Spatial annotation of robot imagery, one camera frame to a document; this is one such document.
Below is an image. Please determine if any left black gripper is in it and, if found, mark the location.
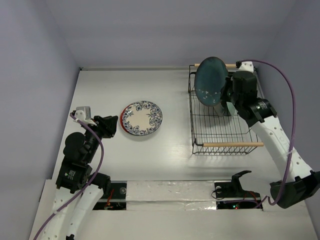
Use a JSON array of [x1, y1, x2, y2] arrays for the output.
[[82, 114, 118, 162]]

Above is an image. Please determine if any red and teal plate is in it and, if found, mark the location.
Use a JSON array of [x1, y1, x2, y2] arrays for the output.
[[119, 108, 129, 134]]

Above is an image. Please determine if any mint green plate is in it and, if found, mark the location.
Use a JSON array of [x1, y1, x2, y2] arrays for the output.
[[227, 102, 237, 116]]

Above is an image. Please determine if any grey reindeer plate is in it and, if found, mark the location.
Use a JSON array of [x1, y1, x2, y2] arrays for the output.
[[213, 101, 229, 117]]

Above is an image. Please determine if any white blue floral plate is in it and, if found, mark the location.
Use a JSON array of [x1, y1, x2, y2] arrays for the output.
[[122, 100, 163, 137]]

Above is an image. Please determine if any dark teal glazed plate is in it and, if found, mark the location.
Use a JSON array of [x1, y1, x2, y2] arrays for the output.
[[194, 56, 228, 107]]

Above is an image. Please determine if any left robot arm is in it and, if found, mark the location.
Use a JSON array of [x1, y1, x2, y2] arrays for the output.
[[34, 110, 118, 240]]

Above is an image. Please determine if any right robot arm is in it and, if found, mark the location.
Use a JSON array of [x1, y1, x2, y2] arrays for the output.
[[222, 70, 320, 209]]

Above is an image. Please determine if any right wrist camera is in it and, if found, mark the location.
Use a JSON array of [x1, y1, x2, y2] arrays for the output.
[[235, 60, 255, 73]]

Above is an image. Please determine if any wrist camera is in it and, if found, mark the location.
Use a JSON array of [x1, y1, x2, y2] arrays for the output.
[[70, 106, 92, 123], [235, 60, 255, 73]]

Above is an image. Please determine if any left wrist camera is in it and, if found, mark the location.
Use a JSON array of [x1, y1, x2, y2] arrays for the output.
[[70, 106, 92, 123]]

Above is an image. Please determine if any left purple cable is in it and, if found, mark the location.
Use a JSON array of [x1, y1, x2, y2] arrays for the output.
[[32, 113, 105, 240]]

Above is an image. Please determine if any black wire dish rack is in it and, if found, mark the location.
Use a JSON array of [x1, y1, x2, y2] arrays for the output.
[[188, 65, 264, 156]]

